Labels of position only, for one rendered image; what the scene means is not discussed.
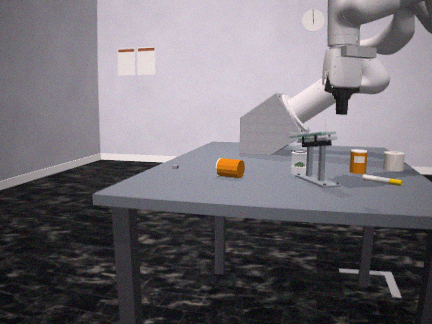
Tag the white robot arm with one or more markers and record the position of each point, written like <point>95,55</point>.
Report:
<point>344,16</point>

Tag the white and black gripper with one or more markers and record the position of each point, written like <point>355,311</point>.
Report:
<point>345,73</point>

